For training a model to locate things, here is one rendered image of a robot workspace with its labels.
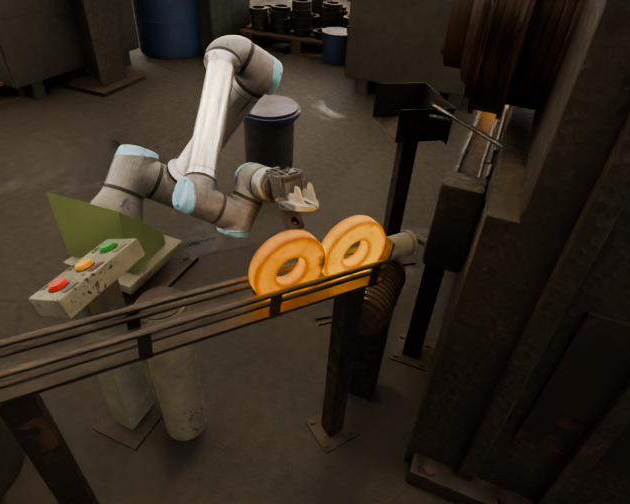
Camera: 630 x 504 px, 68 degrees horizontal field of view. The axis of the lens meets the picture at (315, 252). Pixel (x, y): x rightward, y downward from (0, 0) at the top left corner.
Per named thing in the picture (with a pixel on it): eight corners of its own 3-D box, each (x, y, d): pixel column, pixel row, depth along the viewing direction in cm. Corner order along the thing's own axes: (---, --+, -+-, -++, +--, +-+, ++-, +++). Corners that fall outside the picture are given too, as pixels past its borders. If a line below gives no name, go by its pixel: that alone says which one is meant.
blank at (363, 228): (393, 216, 97) (383, 208, 99) (332, 230, 89) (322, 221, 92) (377, 274, 106) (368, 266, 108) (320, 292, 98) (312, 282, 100)
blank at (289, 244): (331, 231, 89) (322, 222, 92) (259, 247, 81) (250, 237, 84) (319, 292, 98) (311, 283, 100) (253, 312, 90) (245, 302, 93)
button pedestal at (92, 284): (180, 393, 150) (146, 241, 112) (129, 458, 133) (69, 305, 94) (140, 375, 155) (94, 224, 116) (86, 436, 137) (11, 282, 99)
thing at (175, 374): (214, 414, 145) (195, 293, 113) (191, 447, 136) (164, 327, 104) (182, 400, 148) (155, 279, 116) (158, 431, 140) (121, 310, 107)
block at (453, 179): (467, 258, 122) (493, 178, 107) (462, 277, 116) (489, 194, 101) (426, 247, 125) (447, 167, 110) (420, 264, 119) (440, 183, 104)
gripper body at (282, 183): (279, 178, 111) (257, 171, 121) (284, 212, 114) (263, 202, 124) (306, 171, 114) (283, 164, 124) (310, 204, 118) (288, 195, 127)
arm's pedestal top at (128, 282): (65, 269, 182) (62, 262, 179) (122, 227, 205) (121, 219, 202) (131, 295, 173) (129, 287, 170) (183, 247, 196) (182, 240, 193)
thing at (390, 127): (397, 230, 227) (426, 82, 182) (417, 265, 207) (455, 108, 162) (356, 234, 223) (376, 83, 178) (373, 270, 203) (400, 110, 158)
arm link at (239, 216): (204, 224, 134) (221, 184, 134) (238, 237, 141) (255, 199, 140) (215, 232, 127) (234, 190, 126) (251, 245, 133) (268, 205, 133)
